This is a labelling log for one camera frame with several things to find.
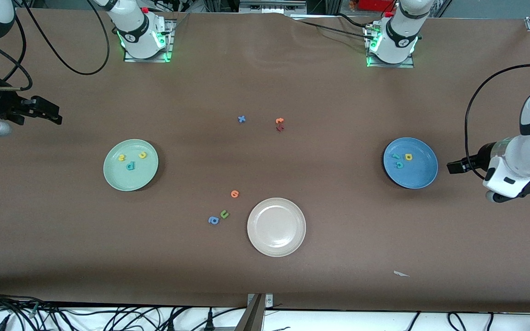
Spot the brown paper table cover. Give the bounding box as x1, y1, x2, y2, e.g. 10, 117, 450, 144
0, 8, 530, 314

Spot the pale green plate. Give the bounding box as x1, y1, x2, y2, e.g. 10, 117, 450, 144
103, 139, 159, 192

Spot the blue plate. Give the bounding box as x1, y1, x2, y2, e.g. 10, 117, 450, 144
383, 137, 439, 189

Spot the short black table cable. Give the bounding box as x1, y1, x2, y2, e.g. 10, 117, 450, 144
336, 13, 374, 27

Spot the beige plate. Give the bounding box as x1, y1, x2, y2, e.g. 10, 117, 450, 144
247, 197, 307, 257

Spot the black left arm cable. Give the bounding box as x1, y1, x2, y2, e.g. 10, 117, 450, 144
464, 63, 530, 181

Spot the red box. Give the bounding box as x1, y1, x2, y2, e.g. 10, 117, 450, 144
356, 0, 395, 12

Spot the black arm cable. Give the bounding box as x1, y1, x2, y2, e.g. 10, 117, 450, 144
464, 63, 530, 181
0, 0, 110, 92

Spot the grey metal box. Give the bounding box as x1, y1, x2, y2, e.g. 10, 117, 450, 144
239, 0, 308, 15

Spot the grey metal beam with bracket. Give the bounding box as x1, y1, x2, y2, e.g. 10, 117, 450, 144
235, 293, 275, 331

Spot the long black table cable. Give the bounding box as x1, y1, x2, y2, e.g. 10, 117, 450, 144
300, 20, 371, 35

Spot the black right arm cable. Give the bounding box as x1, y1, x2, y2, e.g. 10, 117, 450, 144
0, 0, 110, 92

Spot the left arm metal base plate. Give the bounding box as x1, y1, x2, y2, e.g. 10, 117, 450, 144
366, 25, 415, 68

